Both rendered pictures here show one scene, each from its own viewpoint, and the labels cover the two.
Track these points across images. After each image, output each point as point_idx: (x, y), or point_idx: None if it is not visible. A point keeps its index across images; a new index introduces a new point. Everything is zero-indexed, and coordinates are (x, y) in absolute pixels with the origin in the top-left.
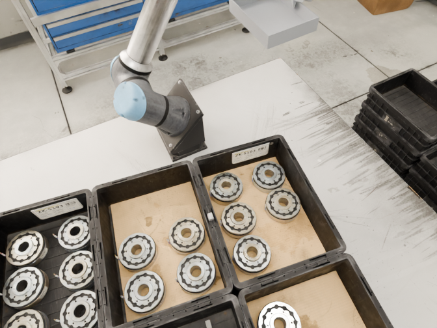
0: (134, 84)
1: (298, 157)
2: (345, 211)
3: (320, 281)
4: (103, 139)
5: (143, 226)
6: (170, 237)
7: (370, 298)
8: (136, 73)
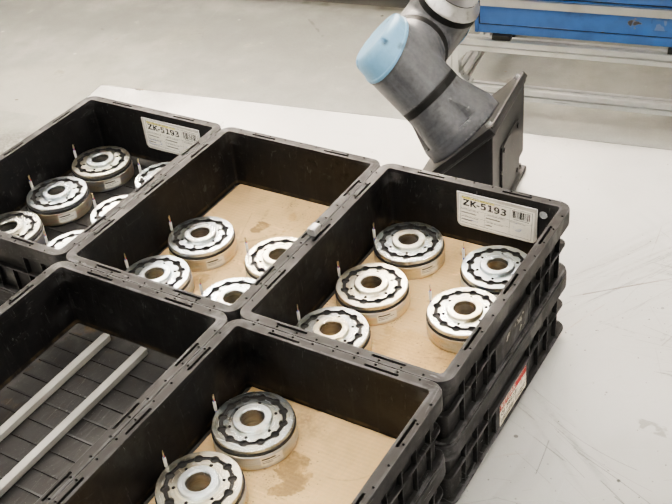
0: (402, 20)
1: (652, 339)
2: (627, 472)
3: (387, 444)
4: (351, 137)
5: (246, 228)
6: (254, 248)
7: (390, 448)
8: (430, 13)
